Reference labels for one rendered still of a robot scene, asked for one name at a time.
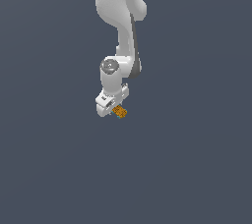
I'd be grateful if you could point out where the small orange box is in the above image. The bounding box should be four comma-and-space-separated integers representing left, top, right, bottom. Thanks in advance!
111, 104, 129, 120

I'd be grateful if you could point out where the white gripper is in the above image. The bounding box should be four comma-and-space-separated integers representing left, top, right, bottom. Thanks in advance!
94, 83, 130, 118

